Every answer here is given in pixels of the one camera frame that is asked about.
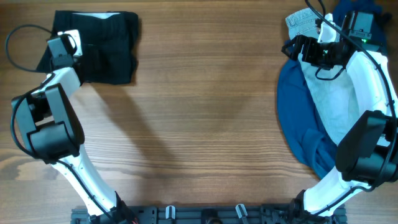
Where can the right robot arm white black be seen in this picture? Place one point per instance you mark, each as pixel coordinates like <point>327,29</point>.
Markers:
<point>367,156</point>

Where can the blue garment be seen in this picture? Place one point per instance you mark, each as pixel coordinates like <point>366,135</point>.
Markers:
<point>300,122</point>

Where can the light denim shorts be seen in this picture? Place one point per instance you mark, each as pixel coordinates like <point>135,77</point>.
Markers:
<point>332,90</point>

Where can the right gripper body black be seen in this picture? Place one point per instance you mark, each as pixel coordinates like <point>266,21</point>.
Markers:
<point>319,54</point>

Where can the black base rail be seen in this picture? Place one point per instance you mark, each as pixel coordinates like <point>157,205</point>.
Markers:
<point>264,214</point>

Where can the black shorts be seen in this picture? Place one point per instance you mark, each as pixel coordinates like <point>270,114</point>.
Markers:
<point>107,41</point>

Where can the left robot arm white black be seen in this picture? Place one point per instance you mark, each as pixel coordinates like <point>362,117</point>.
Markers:
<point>45,126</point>

